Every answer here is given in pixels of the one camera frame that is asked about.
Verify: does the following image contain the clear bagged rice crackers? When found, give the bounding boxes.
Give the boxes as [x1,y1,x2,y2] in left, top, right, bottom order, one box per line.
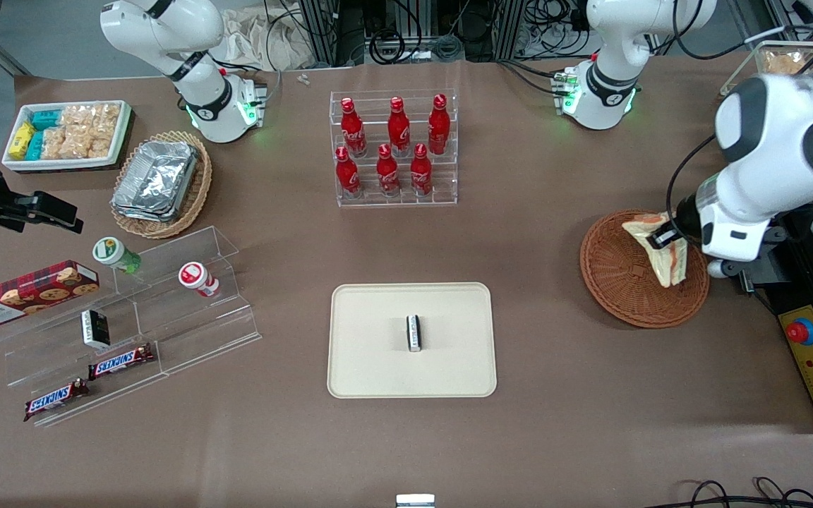
[61,104,122,132]
[89,113,121,159]
[41,126,94,160]
[762,49,813,76]

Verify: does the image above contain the green lidded cup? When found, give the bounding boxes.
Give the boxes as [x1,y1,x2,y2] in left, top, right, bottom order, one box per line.
[92,236,143,276]

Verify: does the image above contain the brown round wicker basket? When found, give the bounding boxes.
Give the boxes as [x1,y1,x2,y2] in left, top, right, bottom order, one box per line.
[579,209,711,329]

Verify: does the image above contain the crumpled white cloth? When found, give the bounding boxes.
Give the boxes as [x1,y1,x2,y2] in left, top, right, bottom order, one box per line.
[217,6,310,72]

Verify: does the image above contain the light oval wicker basket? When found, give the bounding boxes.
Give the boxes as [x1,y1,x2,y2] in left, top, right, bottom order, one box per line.
[109,130,214,240]

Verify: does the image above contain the white wire basket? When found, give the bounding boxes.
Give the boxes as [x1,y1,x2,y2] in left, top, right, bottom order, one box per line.
[721,40,813,97]

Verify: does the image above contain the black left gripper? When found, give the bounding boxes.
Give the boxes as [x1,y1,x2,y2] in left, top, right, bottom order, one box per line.
[647,191,706,253]

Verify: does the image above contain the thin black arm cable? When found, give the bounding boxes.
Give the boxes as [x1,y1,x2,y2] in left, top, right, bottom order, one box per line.
[666,132,720,227]

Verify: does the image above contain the clear acrylic step shelf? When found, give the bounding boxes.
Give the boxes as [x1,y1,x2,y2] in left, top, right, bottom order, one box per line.
[0,225,263,429]

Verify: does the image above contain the stacked aluminium foil trays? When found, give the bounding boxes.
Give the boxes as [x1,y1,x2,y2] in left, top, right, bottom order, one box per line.
[111,139,200,224]

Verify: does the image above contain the black equipment box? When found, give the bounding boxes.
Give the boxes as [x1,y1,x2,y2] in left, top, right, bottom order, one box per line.
[734,200,813,320]

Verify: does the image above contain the coiled black cable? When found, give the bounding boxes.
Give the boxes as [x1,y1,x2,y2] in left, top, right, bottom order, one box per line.
[368,30,408,65]

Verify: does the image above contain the black looping arm cable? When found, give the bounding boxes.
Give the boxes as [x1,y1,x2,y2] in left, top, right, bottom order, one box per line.
[670,0,813,75]

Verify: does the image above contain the red lidded cup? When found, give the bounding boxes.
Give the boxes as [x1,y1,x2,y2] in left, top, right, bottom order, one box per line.
[178,261,222,298]

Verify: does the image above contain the clear acrylic bottle rack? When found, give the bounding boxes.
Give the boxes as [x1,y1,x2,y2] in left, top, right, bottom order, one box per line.
[330,89,459,208]

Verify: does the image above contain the yellow snack pack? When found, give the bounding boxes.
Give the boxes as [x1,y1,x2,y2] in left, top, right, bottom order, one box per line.
[9,121,37,158]

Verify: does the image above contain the triangle sandwich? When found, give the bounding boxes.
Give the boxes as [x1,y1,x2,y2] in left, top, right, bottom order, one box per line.
[621,212,690,289]

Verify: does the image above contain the red plaid cookie box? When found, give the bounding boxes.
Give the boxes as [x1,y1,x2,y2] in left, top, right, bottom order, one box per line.
[0,259,101,331]

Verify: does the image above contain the black base power cables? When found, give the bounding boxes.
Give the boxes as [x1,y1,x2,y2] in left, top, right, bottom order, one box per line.
[497,59,567,97]

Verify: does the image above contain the aluminium frame post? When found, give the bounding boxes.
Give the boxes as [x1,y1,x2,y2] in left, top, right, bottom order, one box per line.
[296,0,341,68]
[494,0,528,61]

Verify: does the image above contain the red cola bottle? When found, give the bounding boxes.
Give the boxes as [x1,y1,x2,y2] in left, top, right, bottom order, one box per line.
[387,96,412,158]
[339,97,368,158]
[375,143,402,199]
[335,146,363,201]
[409,143,435,199]
[427,93,452,157]

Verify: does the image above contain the brown Snickers bar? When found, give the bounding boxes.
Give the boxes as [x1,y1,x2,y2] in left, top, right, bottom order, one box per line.
[23,378,90,423]
[87,343,156,382]

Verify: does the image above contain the black cable on table edge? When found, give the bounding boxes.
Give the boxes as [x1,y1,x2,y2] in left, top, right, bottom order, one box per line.
[661,478,813,508]

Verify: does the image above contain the white rectangular snack tray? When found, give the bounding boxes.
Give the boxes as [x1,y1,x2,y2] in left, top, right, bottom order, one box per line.
[1,99,133,174]

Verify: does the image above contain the beige plastic tray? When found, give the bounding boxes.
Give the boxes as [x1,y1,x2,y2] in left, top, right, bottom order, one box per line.
[327,282,498,400]

